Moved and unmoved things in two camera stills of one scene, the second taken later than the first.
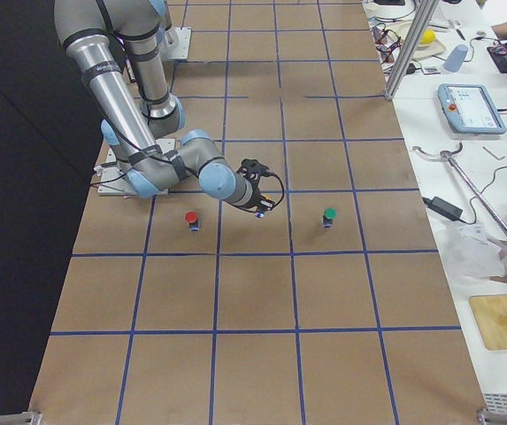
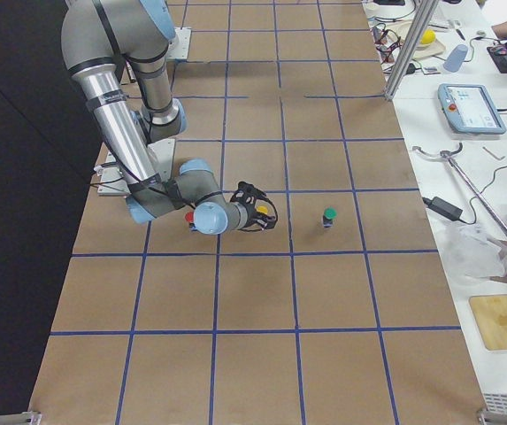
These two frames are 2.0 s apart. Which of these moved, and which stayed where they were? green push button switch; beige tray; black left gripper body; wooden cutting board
Moved: black left gripper body
Stayed: beige tray; wooden cutting board; green push button switch
